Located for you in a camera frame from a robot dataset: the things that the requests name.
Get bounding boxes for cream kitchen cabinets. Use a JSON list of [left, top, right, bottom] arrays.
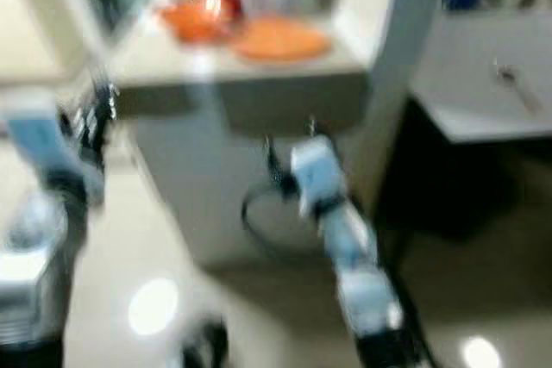
[[0, 0, 87, 93]]

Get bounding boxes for beige table cloth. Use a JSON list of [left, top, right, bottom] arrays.
[[91, 19, 372, 140]]

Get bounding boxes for white kitchen island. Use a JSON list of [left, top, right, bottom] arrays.
[[95, 0, 398, 270]]

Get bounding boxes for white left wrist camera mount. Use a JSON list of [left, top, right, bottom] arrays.
[[4, 105, 91, 188]]

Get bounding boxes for orange plastic plate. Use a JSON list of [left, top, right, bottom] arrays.
[[231, 16, 333, 63]]

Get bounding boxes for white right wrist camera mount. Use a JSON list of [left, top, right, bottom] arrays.
[[289, 135, 350, 218]]

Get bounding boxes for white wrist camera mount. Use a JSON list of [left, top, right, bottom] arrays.
[[4, 105, 91, 188], [289, 135, 350, 218]]

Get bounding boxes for orange plastic bowl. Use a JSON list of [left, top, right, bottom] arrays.
[[160, 0, 229, 43]]

